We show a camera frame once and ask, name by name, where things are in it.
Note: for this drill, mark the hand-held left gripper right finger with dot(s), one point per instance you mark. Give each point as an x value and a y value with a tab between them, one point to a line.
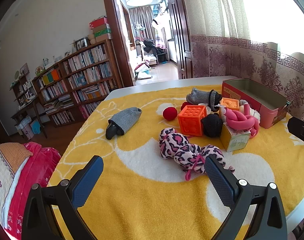
220	182

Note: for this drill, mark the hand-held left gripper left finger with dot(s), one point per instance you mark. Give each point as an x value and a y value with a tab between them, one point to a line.
88	180

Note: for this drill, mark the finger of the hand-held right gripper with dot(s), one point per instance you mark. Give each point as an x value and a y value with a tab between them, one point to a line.
301	130

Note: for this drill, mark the small pale carton box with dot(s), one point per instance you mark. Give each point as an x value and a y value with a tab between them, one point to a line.
235	140

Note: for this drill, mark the cream sock ball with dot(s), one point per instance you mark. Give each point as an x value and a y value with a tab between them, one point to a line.
254	112

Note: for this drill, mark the black sock ball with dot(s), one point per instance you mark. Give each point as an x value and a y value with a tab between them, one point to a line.
211	126

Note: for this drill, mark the red tin box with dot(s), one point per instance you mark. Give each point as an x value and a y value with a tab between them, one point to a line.
251	102

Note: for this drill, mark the pink knotted foam tube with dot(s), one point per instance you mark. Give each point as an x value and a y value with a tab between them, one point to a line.
239	121

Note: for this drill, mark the large orange rubber cube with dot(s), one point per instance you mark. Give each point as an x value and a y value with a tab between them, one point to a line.
191	121

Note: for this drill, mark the grey marled sock roll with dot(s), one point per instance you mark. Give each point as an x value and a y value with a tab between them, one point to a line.
127	120

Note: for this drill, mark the small orange rubber cube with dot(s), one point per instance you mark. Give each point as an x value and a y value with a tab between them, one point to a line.
229	103

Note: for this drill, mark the grey sock black striped cuff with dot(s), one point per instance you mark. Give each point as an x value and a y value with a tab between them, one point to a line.
198	96

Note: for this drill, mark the yellow printed blanket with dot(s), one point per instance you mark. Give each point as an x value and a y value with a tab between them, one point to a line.
142	192

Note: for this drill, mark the red floral blanket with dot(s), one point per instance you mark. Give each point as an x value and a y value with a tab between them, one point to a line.
32	177

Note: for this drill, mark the storage boxes under shelf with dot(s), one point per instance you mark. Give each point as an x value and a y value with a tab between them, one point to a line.
29	128

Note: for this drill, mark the orange plaid pillow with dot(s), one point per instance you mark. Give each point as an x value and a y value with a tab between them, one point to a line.
13	152

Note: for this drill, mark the red ball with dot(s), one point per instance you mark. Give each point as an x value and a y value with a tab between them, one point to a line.
184	105
170	113

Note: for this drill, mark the wooden bookshelf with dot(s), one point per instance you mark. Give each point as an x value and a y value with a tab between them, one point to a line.
67	80

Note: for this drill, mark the small dark wooden shelf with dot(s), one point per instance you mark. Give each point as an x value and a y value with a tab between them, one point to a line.
27	97

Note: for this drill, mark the rows of books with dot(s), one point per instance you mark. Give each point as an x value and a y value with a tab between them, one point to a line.
92	72

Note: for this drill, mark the patterned beige purple curtain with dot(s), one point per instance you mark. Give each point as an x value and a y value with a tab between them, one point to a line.
229	42

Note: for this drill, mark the white plastic bag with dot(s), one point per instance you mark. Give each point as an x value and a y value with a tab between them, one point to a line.
143	71

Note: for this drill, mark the brown cardboard box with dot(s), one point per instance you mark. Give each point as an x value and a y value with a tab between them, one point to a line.
103	38

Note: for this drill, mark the pile of dark clothes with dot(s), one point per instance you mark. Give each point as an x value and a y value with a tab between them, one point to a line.
152	47

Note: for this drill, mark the green box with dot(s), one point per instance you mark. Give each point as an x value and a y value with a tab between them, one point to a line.
102	32

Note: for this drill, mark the white coat rack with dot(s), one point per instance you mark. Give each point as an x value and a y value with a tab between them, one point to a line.
139	37

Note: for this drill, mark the red shoe box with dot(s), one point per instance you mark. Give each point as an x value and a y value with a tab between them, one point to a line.
98	23

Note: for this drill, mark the dark wooden door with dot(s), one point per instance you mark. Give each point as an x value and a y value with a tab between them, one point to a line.
179	30

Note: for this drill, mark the grey brown curtain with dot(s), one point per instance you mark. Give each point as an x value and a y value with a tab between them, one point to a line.
142	22

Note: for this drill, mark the picture frame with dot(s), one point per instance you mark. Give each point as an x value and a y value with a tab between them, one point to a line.
82	43

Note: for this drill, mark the wooden door frame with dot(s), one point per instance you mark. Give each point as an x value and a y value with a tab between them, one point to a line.
109	30

